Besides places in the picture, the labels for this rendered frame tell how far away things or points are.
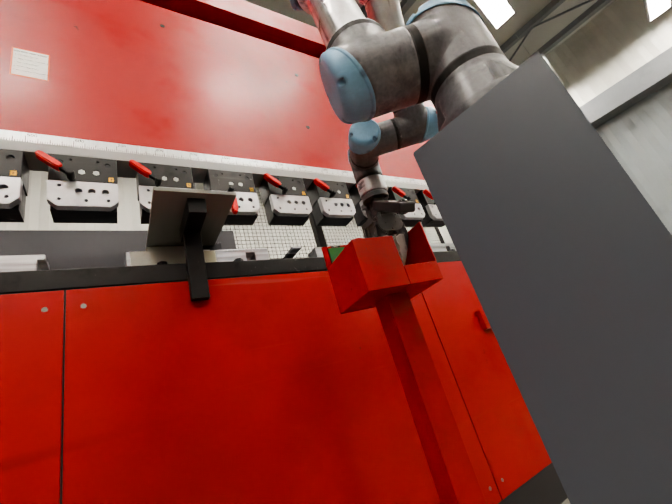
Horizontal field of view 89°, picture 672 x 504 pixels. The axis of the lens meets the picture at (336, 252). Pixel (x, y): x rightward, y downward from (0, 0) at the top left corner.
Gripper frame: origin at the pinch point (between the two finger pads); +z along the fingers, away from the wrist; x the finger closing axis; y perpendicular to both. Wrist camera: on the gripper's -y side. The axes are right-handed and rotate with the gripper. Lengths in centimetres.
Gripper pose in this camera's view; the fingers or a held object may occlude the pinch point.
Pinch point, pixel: (401, 263)
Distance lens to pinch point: 84.4
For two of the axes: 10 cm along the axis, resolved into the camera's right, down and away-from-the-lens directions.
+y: -3.7, 3.6, 8.6
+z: 2.4, 9.3, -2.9
